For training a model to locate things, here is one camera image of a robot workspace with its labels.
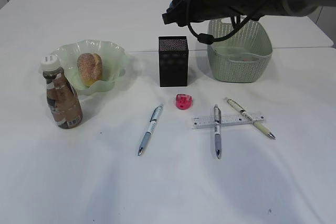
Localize blue grip white pen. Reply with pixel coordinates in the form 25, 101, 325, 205
138, 104, 163, 156

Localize sugared bread roll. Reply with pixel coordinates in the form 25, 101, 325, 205
77, 53, 103, 87

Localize green wavy glass plate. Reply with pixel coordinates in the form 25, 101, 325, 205
51, 39, 129, 95

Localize beige patterned pen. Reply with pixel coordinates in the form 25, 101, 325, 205
224, 97, 276, 140

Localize pink pencil sharpener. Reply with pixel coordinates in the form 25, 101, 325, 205
175, 94, 192, 110

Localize brown coffee drink bottle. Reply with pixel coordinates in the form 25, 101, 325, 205
40, 55, 83, 129

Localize grey grip patterned pen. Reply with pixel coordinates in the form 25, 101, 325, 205
214, 104, 222, 159

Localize black mesh pen holder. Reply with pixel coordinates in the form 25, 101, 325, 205
158, 36, 189, 87

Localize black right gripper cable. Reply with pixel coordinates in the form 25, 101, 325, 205
183, 0, 322, 45

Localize transparent plastic ruler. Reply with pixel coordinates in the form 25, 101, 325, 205
191, 112, 266, 129

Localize green plastic woven basket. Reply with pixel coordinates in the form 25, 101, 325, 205
207, 21, 273, 83

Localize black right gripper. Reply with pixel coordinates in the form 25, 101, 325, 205
162, 0, 236, 26

